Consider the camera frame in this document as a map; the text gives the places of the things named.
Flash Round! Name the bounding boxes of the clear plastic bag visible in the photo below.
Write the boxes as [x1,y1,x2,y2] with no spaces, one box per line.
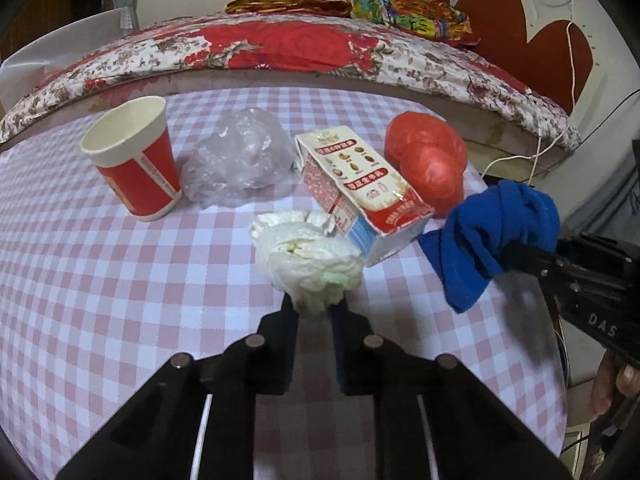
[179,107,296,210]

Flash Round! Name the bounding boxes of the colourful pillow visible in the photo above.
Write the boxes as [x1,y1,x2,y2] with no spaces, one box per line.
[347,0,481,48]

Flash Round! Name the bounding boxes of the red heart-shaped headboard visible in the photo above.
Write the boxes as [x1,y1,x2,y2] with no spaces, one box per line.
[427,0,621,116]

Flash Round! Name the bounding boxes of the red plastic bag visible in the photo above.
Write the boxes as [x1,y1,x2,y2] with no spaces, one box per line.
[384,111,468,218]

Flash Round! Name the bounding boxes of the folded yellow red blanket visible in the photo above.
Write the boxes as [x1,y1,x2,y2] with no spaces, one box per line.
[224,0,353,18]

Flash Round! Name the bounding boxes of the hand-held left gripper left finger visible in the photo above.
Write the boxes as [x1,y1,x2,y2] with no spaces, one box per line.
[55,292,301,480]

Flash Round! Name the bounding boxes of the blue cloth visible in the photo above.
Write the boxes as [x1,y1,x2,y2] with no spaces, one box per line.
[417,180,562,315]

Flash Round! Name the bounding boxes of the white plastic sheet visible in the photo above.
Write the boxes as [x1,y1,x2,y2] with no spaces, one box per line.
[0,7,123,116]

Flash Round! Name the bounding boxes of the person's right hand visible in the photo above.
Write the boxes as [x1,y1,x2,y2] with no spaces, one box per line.
[590,354,640,427]

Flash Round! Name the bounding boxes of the white tissue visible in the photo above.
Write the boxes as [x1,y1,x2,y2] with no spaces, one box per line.
[249,210,365,316]

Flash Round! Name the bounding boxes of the red and white carton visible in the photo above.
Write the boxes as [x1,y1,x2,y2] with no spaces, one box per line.
[292,129,435,267]

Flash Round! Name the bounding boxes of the white power cable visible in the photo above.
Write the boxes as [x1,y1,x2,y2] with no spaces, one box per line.
[480,17,576,178]

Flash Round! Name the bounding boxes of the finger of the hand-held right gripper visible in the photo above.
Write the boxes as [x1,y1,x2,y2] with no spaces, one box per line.
[501,243,564,279]

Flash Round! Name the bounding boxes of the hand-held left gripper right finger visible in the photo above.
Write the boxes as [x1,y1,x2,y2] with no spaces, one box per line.
[330,302,576,480]

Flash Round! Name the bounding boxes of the red paper cup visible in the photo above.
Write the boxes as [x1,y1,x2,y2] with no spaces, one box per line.
[80,96,183,222]

